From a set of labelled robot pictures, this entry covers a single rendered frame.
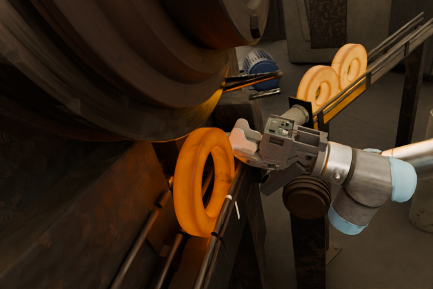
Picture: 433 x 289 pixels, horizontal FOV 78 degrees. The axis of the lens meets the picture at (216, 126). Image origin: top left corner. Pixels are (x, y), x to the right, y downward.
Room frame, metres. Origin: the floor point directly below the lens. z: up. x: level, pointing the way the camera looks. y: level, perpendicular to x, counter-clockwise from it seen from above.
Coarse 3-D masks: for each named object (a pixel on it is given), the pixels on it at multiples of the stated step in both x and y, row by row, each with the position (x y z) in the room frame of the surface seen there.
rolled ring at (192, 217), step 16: (208, 128) 0.39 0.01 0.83; (192, 144) 0.34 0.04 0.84; (208, 144) 0.36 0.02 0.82; (224, 144) 0.41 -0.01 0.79; (192, 160) 0.32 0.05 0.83; (224, 160) 0.41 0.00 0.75; (176, 176) 0.31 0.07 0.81; (192, 176) 0.30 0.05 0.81; (224, 176) 0.40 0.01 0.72; (176, 192) 0.30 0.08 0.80; (192, 192) 0.29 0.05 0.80; (224, 192) 0.38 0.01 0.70; (176, 208) 0.29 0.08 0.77; (192, 208) 0.28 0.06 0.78; (208, 208) 0.36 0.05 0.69; (192, 224) 0.28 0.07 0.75; (208, 224) 0.30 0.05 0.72
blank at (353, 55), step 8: (344, 48) 0.75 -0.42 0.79; (352, 48) 0.74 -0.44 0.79; (360, 48) 0.76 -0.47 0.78; (336, 56) 0.74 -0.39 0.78; (344, 56) 0.72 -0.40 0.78; (352, 56) 0.74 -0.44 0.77; (360, 56) 0.76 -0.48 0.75; (336, 64) 0.73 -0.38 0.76; (344, 64) 0.72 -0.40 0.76; (352, 64) 0.78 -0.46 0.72; (360, 64) 0.76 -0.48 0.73; (336, 72) 0.72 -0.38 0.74; (344, 72) 0.72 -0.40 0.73; (352, 72) 0.77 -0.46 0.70; (360, 72) 0.77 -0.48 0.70; (344, 80) 0.72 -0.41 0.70; (352, 80) 0.75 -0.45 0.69; (360, 80) 0.77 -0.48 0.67
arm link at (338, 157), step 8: (328, 144) 0.40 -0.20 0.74; (336, 144) 0.39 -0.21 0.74; (328, 152) 0.38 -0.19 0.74; (336, 152) 0.37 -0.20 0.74; (344, 152) 0.37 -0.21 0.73; (328, 160) 0.37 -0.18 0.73; (336, 160) 0.36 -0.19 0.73; (344, 160) 0.36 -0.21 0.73; (328, 168) 0.36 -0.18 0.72; (336, 168) 0.36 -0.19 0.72; (344, 168) 0.35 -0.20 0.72; (320, 176) 0.37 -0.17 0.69; (328, 176) 0.36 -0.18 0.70; (336, 176) 0.35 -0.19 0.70; (344, 176) 0.35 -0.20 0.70
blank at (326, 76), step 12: (312, 72) 0.67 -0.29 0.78; (324, 72) 0.67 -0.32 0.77; (300, 84) 0.66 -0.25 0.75; (312, 84) 0.65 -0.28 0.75; (324, 84) 0.70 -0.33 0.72; (336, 84) 0.70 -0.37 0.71; (300, 96) 0.65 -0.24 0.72; (312, 96) 0.65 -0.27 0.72; (324, 96) 0.69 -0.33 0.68; (312, 108) 0.65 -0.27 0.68
